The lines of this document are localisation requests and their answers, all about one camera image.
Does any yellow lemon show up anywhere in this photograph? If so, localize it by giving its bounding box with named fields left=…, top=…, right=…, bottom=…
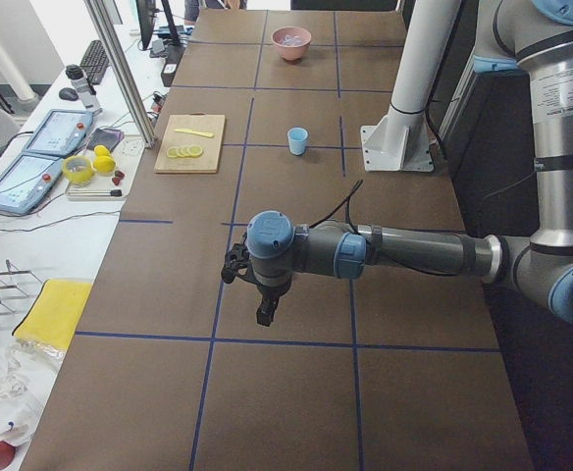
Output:
left=93, top=145, right=111, bottom=156
left=93, top=156, right=116, bottom=173

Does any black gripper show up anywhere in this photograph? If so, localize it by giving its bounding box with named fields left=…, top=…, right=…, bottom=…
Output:
left=256, top=283, right=287, bottom=327

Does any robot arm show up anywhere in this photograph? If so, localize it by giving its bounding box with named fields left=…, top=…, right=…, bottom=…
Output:
left=222, top=1, right=573, bottom=326

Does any pink bowl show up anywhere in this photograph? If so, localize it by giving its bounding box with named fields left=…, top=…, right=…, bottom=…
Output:
left=272, top=26, right=312, bottom=62

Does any light blue cup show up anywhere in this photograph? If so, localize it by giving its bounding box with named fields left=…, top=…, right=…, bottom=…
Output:
left=287, top=127, right=309, bottom=156

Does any white tray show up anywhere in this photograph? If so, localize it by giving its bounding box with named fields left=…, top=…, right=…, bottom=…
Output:
left=65, top=134, right=144, bottom=201

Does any yellow cloth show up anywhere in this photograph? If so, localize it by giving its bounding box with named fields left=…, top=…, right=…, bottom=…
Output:
left=12, top=279, right=92, bottom=354

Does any wooden cutting board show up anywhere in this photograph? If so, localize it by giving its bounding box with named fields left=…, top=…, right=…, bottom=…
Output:
left=154, top=114, right=226, bottom=174

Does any yellow tape roll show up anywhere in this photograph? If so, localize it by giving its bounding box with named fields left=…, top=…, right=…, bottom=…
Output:
left=62, top=156, right=95, bottom=184

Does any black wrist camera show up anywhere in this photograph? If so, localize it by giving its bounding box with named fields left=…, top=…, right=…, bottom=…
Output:
left=221, top=233, right=254, bottom=285

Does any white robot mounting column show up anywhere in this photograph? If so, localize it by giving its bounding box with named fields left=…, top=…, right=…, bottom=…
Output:
left=361, top=0, right=461, bottom=172

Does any teach pendant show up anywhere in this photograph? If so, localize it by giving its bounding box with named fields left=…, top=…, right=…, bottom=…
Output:
left=0, top=152, right=64, bottom=216
left=23, top=109, right=94, bottom=157

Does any upper teach pendant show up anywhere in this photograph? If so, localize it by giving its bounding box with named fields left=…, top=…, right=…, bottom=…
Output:
left=23, top=109, right=94, bottom=157

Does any aluminium frame post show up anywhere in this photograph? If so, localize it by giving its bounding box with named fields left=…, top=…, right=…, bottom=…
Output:
left=84, top=0, right=156, bottom=148

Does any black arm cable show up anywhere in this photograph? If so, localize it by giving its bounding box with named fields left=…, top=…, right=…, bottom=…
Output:
left=309, top=179, right=484, bottom=277

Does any purple notebook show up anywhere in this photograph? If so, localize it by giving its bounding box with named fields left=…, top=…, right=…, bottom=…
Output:
left=86, top=128, right=125, bottom=151

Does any black computer mouse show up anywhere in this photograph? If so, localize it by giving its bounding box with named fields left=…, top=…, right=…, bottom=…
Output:
left=58, top=87, right=78, bottom=101

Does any lower teach pendant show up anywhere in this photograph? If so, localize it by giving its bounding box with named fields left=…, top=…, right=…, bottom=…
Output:
left=0, top=152, right=64, bottom=216

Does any black keyboard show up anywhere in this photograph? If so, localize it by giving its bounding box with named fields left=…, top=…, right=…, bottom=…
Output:
left=79, top=39, right=110, bottom=85

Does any pile of clear ice cubes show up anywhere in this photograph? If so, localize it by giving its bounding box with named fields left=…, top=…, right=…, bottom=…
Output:
left=280, top=34, right=305, bottom=47

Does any crumpled clear plastic bag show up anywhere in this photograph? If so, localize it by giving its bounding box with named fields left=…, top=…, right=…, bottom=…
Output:
left=0, top=341, right=62, bottom=447

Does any black monitor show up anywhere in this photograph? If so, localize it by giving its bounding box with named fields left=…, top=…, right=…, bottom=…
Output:
left=135, top=0, right=180, bottom=50

